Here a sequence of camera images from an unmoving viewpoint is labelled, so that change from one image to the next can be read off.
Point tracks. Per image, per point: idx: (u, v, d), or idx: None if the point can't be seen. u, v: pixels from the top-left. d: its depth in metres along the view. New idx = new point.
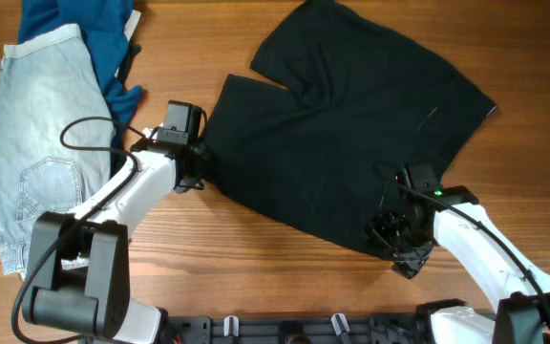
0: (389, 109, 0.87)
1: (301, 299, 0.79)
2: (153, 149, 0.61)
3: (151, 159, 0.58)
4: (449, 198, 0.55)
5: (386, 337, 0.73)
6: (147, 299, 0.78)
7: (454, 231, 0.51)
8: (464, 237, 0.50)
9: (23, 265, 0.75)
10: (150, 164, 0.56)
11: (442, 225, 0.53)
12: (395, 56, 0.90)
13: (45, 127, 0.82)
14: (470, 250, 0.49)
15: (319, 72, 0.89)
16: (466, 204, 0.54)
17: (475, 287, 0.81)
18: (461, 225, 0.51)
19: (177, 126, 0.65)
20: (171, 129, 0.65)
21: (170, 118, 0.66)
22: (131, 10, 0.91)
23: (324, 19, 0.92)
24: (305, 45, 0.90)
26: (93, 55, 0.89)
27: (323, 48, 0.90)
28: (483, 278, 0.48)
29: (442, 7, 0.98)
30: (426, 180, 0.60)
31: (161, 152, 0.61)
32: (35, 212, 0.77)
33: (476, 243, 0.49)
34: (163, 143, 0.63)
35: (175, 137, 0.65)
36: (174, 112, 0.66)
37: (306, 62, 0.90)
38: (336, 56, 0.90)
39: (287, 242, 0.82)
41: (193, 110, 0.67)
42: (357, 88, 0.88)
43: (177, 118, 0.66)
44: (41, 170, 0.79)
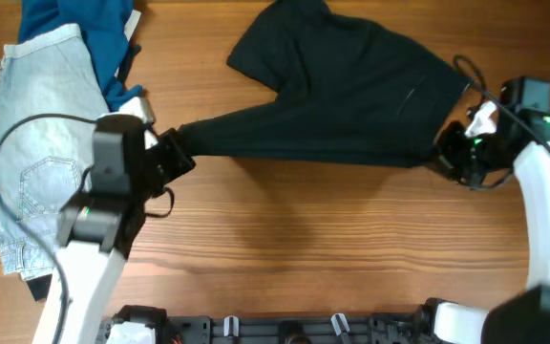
0: (369, 96, 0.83)
1: (301, 299, 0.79)
2: (83, 236, 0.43)
3: (82, 262, 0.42)
4: None
5: (386, 337, 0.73)
6: (148, 299, 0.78)
7: (539, 178, 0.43)
8: (546, 183, 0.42)
9: (23, 264, 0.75)
10: (81, 277, 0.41)
11: (529, 161, 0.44)
12: (369, 45, 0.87)
13: (45, 126, 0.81)
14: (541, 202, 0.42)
15: (296, 67, 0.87)
16: None
17: (475, 287, 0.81)
18: None
19: (113, 168, 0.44)
20: (104, 170, 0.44)
21: (97, 154, 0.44)
22: (131, 10, 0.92)
23: (298, 15, 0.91)
24: (280, 41, 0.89)
26: (93, 55, 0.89)
27: (298, 44, 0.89)
28: (538, 236, 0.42)
29: (441, 8, 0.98)
30: (536, 98, 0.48)
31: (97, 234, 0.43)
32: (35, 212, 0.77)
33: None
34: (101, 206, 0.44)
35: (110, 182, 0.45)
36: (103, 150, 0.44)
37: (282, 57, 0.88)
38: (309, 53, 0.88)
39: (288, 241, 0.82)
41: (125, 134, 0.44)
42: (332, 80, 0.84)
43: (106, 152, 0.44)
44: (41, 170, 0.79)
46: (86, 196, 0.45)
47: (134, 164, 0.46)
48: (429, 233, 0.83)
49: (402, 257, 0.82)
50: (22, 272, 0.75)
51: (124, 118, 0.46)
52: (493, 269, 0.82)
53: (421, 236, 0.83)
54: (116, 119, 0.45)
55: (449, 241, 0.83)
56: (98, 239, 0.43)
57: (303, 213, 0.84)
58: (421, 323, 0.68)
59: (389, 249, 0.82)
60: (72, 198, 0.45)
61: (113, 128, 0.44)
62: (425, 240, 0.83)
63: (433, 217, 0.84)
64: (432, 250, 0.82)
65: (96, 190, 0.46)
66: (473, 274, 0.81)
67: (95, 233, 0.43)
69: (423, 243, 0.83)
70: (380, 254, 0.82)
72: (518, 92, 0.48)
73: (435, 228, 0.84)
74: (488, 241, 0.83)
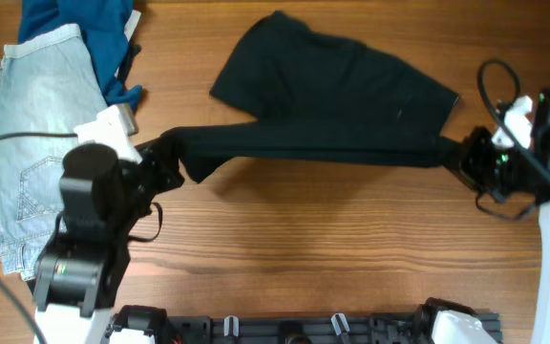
0: (361, 110, 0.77)
1: (301, 299, 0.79)
2: (62, 293, 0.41)
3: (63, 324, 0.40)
4: None
5: (386, 337, 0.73)
6: (148, 299, 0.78)
7: None
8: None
9: (23, 265, 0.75)
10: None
11: None
12: (351, 66, 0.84)
13: (44, 127, 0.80)
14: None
15: (277, 87, 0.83)
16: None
17: (475, 287, 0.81)
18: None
19: (83, 215, 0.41)
20: (78, 217, 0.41)
21: (69, 203, 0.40)
22: (131, 10, 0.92)
23: (278, 37, 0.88)
24: (259, 64, 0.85)
26: (93, 55, 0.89)
27: (277, 64, 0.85)
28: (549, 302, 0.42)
29: (441, 8, 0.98)
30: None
31: (77, 290, 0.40)
32: (36, 212, 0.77)
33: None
34: (77, 259, 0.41)
35: (89, 229, 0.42)
36: (76, 200, 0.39)
37: (262, 78, 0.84)
38: (291, 72, 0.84)
39: (287, 242, 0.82)
41: (98, 180, 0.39)
42: (318, 96, 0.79)
43: (77, 204, 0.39)
44: (41, 170, 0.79)
46: (65, 242, 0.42)
47: (112, 205, 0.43)
48: (429, 232, 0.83)
49: (402, 257, 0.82)
50: (21, 273, 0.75)
51: (99, 153, 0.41)
52: (492, 269, 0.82)
53: (421, 236, 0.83)
54: (79, 160, 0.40)
55: (449, 241, 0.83)
56: (80, 299, 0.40)
57: (302, 210, 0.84)
58: (421, 323, 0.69)
59: (389, 248, 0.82)
60: (50, 244, 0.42)
61: (81, 171, 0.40)
62: (425, 240, 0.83)
63: (432, 217, 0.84)
64: (432, 250, 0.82)
65: (74, 236, 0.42)
66: (473, 274, 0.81)
67: (73, 291, 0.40)
69: (423, 244, 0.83)
70: (380, 254, 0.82)
72: None
73: (435, 228, 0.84)
74: (489, 241, 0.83)
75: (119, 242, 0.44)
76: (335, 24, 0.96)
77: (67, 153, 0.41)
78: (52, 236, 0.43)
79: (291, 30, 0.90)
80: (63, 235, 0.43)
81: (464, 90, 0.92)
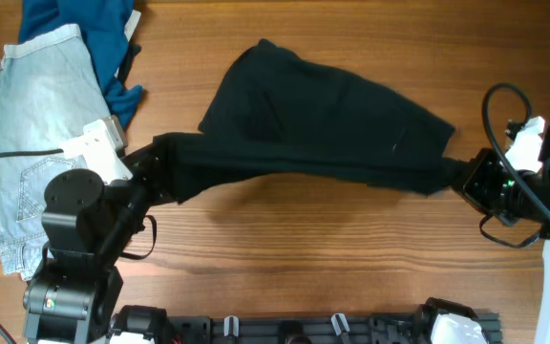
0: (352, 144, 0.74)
1: (301, 299, 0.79)
2: (56, 322, 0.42)
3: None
4: None
5: (386, 337, 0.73)
6: (148, 299, 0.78)
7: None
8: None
9: (23, 265, 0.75)
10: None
11: None
12: (346, 96, 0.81)
13: (45, 127, 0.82)
14: None
15: (268, 120, 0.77)
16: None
17: (475, 287, 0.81)
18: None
19: (71, 246, 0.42)
20: (66, 247, 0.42)
21: (54, 235, 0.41)
22: (131, 10, 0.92)
23: (264, 66, 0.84)
24: (248, 92, 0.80)
26: (93, 55, 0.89)
27: (266, 95, 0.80)
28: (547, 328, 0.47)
29: (442, 8, 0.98)
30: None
31: (67, 321, 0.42)
32: (35, 212, 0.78)
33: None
34: (68, 289, 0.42)
35: (76, 258, 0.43)
36: (60, 233, 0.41)
37: (249, 108, 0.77)
38: (284, 105, 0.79)
39: (287, 242, 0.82)
41: (82, 211, 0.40)
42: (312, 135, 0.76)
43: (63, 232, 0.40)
44: (41, 171, 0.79)
46: (54, 272, 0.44)
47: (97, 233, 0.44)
48: (429, 233, 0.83)
49: (402, 257, 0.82)
50: (22, 273, 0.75)
51: (80, 182, 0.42)
52: (492, 269, 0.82)
53: (421, 236, 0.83)
54: (67, 190, 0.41)
55: (449, 241, 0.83)
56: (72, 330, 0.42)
57: (303, 210, 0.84)
58: (421, 324, 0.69)
59: (389, 248, 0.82)
60: (39, 273, 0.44)
61: (66, 205, 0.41)
62: (425, 241, 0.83)
63: (432, 217, 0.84)
64: (432, 250, 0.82)
65: (65, 266, 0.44)
66: (473, 274, 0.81)
67: (64, 322, 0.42)
69: (423, 244, 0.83)
70: (380, 254, 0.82)
72: None
73: (435, 228, 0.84)
74: (489, 241, 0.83)
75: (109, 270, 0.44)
76: (335, 24, 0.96)
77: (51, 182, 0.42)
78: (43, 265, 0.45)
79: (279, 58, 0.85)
80: (52, 264, 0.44)
81: (463, 90, 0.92)
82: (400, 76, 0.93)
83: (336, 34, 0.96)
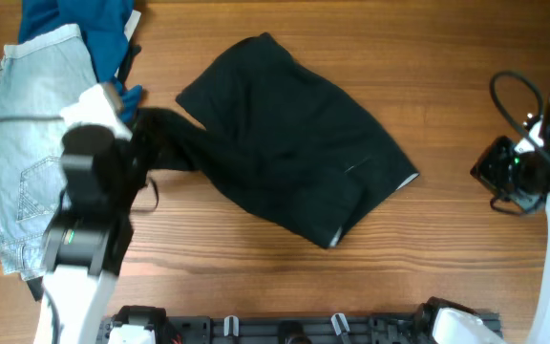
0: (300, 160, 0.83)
1: (301, 299, 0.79)
2: (70, 260, 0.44)
3: (72, 283, 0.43)
4: None
5: (386, 337, 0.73)
6: (148, 299, 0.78)
7: None
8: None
9: (23, 265, 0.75)
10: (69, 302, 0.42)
11: None
12: (322, 108, 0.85)
13: (45, 127, 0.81)
14: None
15: (238, 113, 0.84)
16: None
17: (475, 287, 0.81)
18: None
19: (84, 192, 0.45)
20: (82, 193, 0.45)
21: (72, 179, 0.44)
22: (131, 10, 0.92)
23: (259, 59, 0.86)
24: (233, 87, 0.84)
26: (93, 55, 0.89)
27: (248, 90, 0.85)
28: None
29: (442, 7, 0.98)
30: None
31: (82, 258, 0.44)
32: (36, 212, 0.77)
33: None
34: (85, 227, 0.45)
35: (90, 204, 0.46)
36: (76, 176, 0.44)
37: (228, 102, 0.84)
38: (259, 104, 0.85)
39: (287, 242, 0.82)
41: (96, 156, 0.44)
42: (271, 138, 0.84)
43: (79, 177, 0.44)
44: (41, 171, 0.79)
46: (69, 217, 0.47)
47: (110, 185, 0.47)
48: (429, 233, 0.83)
49: (402, 257, 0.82)
50: (22, 273, 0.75)
51: (93, 133, 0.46)
52: (492, 269, 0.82)
53: (421, 236, 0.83)
54: (79, 139, 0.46)
55: (449, 241, 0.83)
56: (86, 262, 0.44)
57: None
58: (421, 322, 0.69)
59: (389, 248, 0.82)
60: (54, 218, 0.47)
61: (81, 151, 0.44)
62: (425, 240, 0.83)
63: (432, 216, 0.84)
64: (433, 250, 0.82)
65: (78, 211, 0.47)
66: (473, 274, 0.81)
67: (80, 258, 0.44)
69: (423, 244, 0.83)
70: (380, 254, 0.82)
72: None
73: (435, 228, 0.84)
74: (489, 241, 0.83)
75: (118, 215, 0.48)
76: (335, 23, 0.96)
77: (66, 132, 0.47)
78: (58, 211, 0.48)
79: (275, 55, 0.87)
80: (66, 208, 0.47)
81: (463, 90, 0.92)
82: (400, 76, 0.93)
83: (336, 33, 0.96)
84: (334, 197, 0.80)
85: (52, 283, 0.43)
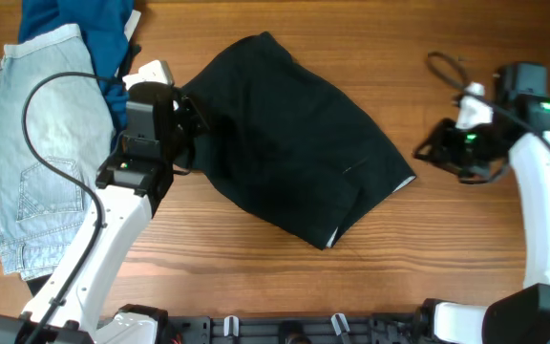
0: (299, 158, 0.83)
1: (301, 299, 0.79)
2: (121, 183, 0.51)
3: (121, 198, 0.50)
4: None
5: (386, 337, 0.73)
6: (148, 299, 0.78)
7: (538, 169, 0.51)
8: (544, 178, 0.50)
9: (23, 265, 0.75)
10: (117, 210, 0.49)
11: (526, 149, 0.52)
12: (322, 107, 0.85)
13: (45, 127, 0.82)
14: (540, 196, 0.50)
15: (238, 109, 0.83)
16: None
17: (475, 287, 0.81)
18: (547, 164, 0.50)
19: (144, 134, 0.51)
20: (138, 136, 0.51)
21: (133, 121, 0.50)
22: (131, 10, 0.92)
23: (259, 58, 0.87)
24: (232, 85, 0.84)
26: (93, 56, 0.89)
27: (248, 87, 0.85)
28: (536, 227, 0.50)
29: (441, 7, 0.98)
30: (530, 84, 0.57)
31: (134, 184, 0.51)
32: (35, 212, 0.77)
33: None
34: (137, 163, 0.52)
35: (144, 146, 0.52)
36: (138, 118, 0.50)
37: (227, 99, 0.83)
38: (258, 101, 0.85)
39: (287, 242, 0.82)
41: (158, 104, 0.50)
42: (271, 137, 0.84)
43: (140, 122, 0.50)
44: (41, 171, 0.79)
46: (122, 157, 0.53)
47: (164, 135, 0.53)
48: (429, 233, 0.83)
49: (402, 257, 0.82)
50: (22, 272, 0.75)
51: (156, 87, 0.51)
52: (492, 270, 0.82)
53: (421, 236, 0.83)
54: (143, 90, 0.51)
55: (449, 241, 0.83)
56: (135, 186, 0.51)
57: None
58: (421, 325, 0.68)
59: (389, 248, 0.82)
60: (111, 156, 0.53)
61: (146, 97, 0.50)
62: (425, 240, 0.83)
63: (431, 217, 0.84)
64: (433, 250, 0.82)
65: (132, 153, 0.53)
66: (473, 274, 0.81)
67: (132, 182, 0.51)
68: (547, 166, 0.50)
69: (423, 244, 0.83)
70: (380, 255, 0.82)
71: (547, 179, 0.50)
72: (512, 79, 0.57)
73: (435, 228, 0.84)
74: (489, 241, 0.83)
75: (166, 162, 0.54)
76: (335, 24, 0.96)
77: (133, 85, 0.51)
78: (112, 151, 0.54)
79: (274, 53, 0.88)
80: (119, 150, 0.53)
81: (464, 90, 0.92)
82: (400, 76, 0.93)
83: (336, 33, 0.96)
84: (327, 197, 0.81)
85: (105, 195, 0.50)
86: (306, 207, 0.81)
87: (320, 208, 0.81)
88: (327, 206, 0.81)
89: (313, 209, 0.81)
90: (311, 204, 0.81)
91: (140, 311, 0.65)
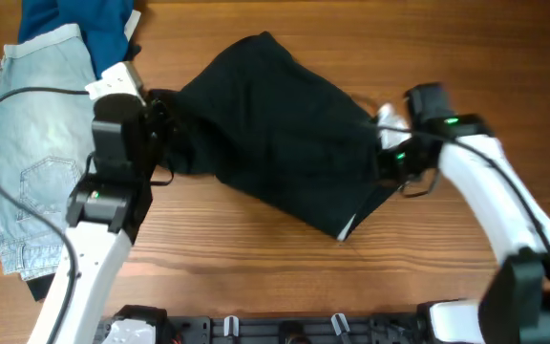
0: (306, 156, 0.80)
1: (301, 299, 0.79)
2: (93, 217, 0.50)
3: (95, 240, 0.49)
4: (462, 129, 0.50)
5: (386, 337, 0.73)
6: (148, 299, 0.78)
7: (466, 169, 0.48)
8: (476, 176, 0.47)
9: (23, 265, 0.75)
10: (91, 255, 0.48)
11: (451, 159, 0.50)
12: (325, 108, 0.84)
13: (45, 127, 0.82)
14: (479, 189, 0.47)
15: (239, 105, 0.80)
16: (480, 138, 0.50)
17: (475, 287, 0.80)
18: (471, 160, 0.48)
19: (114, 156, 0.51)
20: (108, 159, 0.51)
21: (99, 141, 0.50)
22: (130, 10, 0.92)
23: (261, 59, 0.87)
24: (233, 82, 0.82)
26: (93, 55, 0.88)
27: (249, 86, 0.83)
28: (488, 219, 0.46)
29: (441, 8, 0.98)
30: (436, 104, 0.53)
31: (108, 215, 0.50)
32: (36, 212, 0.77)
33: (488, 184, 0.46)
34: (111, 187, 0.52)
35: (116, 168, 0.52)
36: (105, 139, 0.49)
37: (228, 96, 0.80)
38: (260, 99, 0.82)
39: (287, 242, 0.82)
41: (127, 120, 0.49)
42: (275, 134, 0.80)
43: (109, 146, 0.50)
44: (41, 170, 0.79)
46: (94, 182, 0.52)
47: (137, 154, 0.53)
48: (429, 233, 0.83)
49: (402, 257, 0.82)
50: (22, 273, 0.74)
51: (121, 101, 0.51)
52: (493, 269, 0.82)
53: (420, 236, 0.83)
54: (109, 107, 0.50)
55: (449, 241, 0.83)
56: (109, 220, 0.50)
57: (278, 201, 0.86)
58: (421, 331, 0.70)
59: (389, 248, 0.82)
60: (82, 182, 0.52)
61: (111, 118, 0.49)
62: (425, 240, 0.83)
63: (431, 217, 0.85)
64: (432, 250, 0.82)
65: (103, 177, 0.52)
66: (473, 274, 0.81)
67: (106, 214, 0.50)
68: (472, 162, 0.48)
69: (422, 244, 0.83)
70: (380, 255, 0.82)
71: (477, 173, 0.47)
72: (420, 101, 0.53)
73: (435, 228, 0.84)
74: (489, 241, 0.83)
75: (143, 180, 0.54)
76: (334, 23, 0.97)
77: (97, 101, 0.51)
78: (83, 176, 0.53)
79: (274, 54, 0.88)
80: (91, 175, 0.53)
81: (464, 90, 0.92)
82: (400, 75, 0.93)
83: (335, 33, 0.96)
84: (336, 196, 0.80)
85: (75, 238, 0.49)
86: (317, 205, 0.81)
87: (331, 205, 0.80)
88: (338, 204, 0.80)
89: (324, 207, 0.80)
90: (320, 203, 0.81)
91: (138, 314, 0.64)
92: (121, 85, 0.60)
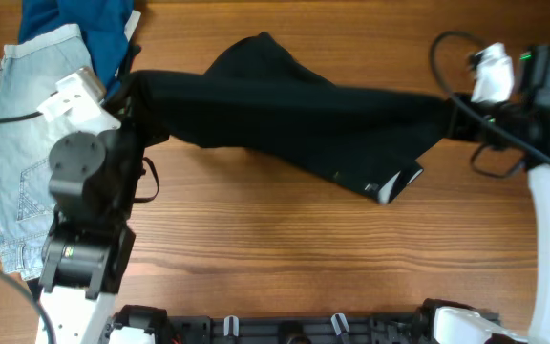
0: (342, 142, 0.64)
1: (301, 299, 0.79)
2: (72, 276, 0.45)
3: (73, 307, 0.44)
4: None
5: (386, 337, 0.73)
6: (148, 299, 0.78)
7: None
8: None
9: (23, 264, 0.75)
10: (71, 326, 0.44)
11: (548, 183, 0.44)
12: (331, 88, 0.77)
13: (45, 127, 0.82)
14: None
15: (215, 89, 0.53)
16: None
17: (475, 287, 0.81)
18: None
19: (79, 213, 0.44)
20: (75, 214, 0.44)
21: (63, 203, 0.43)
22: (131, 10, 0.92)
23: (260, 57, 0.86)
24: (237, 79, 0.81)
26: (93, 56, 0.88)
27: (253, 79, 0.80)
28: (548, 278, 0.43)
29: (441, 8, 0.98)
30: None
31: (85, 276, 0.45)
32: (36, 212, 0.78)
33: None
34: (84, 246, 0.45)
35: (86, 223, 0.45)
36: (67, 201, 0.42)
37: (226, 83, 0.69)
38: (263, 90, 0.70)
39: (287, 242, 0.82)
41: (88, 181, 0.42)
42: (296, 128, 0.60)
43: (72, 205, 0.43)
44: (41, 171, 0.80)
46: (67, 235, 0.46)
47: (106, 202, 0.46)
48: (429, 233, 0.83)
49: (402, 257, 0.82)
50: (21, 273, 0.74)
51: (82, 149, 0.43)
52: (492, 269, 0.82)
53: (420, 236, 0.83)
54: (68, 158, 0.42)
55: (449, 241, 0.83)
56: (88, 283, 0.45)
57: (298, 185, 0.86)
58: (421, 325, 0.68)
59: (389, 248, 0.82)
60: (55, 237, 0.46)
61: (69, 177, 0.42)
62: (425, 240, 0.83)
63: (431, 217, 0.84)
64: (432, 250, 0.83)
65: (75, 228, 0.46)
66: (473, 274, 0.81)
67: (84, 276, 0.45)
68: None
69: (422, 244, 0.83)
70: (380, 255, 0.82)
71: None
72: (542, 71, 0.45)
73: (435, 228, 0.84)
74: (488, 241, 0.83)
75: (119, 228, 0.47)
76: (335, 24, 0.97)
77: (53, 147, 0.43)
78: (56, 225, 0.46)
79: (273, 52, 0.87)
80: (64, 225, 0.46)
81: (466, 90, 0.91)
82: (400, 76, 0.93)
83: (335, 34, 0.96)
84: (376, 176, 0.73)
85: (56, 303, 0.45)
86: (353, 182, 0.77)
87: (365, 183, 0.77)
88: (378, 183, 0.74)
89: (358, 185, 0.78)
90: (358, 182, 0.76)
91: (138, 311, 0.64)
92: (77, 103, 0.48)
